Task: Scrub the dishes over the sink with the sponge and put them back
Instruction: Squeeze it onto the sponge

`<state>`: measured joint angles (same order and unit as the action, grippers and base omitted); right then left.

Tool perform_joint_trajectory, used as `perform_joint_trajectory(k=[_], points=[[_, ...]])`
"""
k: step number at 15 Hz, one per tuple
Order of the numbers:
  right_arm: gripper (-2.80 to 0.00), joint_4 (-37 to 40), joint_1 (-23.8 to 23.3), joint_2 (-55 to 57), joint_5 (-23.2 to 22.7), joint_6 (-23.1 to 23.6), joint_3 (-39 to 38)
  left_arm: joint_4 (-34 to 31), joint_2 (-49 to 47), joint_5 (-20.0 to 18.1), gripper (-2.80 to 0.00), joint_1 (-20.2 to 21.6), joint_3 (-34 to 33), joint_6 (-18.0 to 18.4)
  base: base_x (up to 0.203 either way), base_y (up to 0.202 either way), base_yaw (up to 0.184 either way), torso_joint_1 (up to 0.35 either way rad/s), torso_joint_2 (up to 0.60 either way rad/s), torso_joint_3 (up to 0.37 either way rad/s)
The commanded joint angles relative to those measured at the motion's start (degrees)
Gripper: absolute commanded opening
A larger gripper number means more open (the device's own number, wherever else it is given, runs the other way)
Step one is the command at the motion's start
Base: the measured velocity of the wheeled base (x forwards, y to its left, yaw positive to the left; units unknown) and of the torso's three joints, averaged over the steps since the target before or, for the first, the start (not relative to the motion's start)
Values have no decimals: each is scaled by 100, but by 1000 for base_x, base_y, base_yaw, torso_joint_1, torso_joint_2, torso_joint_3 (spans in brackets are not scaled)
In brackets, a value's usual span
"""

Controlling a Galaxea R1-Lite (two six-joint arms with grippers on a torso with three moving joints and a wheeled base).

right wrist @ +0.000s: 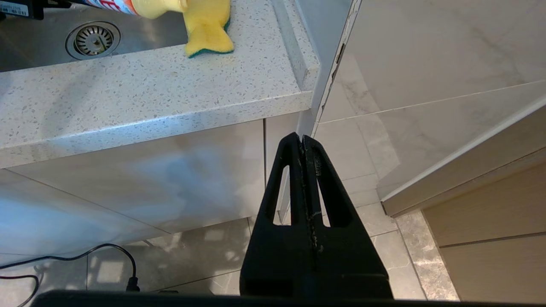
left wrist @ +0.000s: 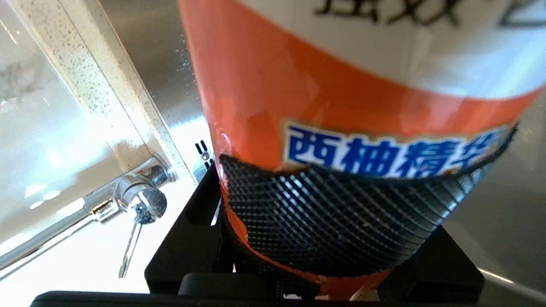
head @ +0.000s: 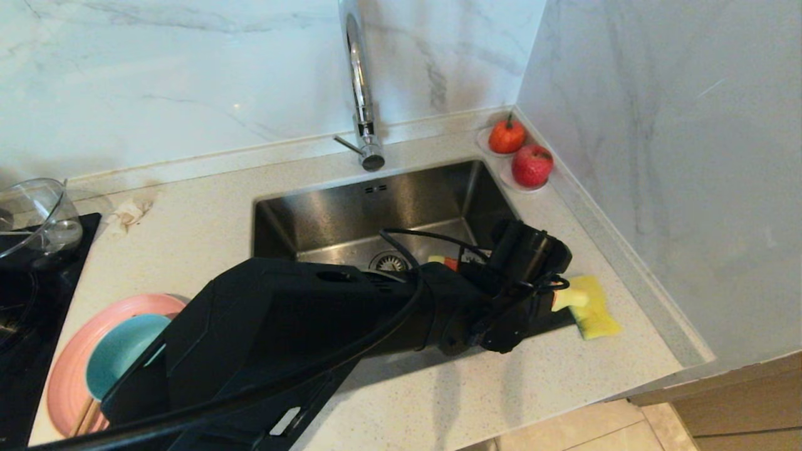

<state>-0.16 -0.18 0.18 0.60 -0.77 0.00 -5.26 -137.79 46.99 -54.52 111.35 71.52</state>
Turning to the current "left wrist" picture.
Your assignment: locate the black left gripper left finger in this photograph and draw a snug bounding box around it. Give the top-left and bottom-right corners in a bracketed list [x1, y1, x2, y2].
[144, 163, 235, 295]

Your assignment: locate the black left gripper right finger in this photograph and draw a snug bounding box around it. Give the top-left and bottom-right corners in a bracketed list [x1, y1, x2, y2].
[382, 225, 485, 301]

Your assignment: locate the yellow-capped orange dish soap bottle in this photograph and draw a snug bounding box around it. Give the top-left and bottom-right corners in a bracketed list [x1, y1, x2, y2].
[177, 0, 546, 301]

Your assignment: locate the stainless steel sink basin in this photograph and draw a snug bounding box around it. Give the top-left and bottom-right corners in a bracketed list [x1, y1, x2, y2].
[99, 0, 546, 299]

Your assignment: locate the chrome kitchen faucet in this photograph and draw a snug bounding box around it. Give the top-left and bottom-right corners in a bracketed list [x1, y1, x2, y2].
[0, 164, 177, 280]

